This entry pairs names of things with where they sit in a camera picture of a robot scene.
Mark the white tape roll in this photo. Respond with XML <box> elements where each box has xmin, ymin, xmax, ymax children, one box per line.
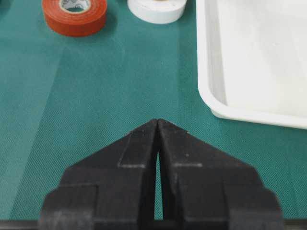
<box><xmin>127</xmin><ymin>0</ymin><xmax>187</xmax><ymax>24</ymax></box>

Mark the white plastic tray case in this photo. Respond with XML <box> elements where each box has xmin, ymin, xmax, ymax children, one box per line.
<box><xmin>196</xmin><ymin>0</ymin><xmax>307</xmax><ymax>129</ymax></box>

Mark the green table cloth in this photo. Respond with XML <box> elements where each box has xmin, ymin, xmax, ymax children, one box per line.
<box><xmin>0</xmin><ymin>0</ymin><xmax>307</xmax><ymax>220</ymax></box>

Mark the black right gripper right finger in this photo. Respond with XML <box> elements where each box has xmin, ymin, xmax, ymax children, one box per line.
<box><xmin>158</xmin><ymin>119</ymin><xmax>284</xmax><ymax>230</ymax></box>

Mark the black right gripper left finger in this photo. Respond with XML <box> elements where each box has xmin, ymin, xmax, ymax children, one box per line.
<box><xmin>38</xmin><ymin>119</ymin><xmax>158</xmax><ymax>230</ymax></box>

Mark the red tape roll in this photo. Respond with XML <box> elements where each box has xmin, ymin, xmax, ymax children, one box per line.
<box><xmin>42</xmin><ymin>0</ymin><xmax>107</xmax><ymax>37</ymax></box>

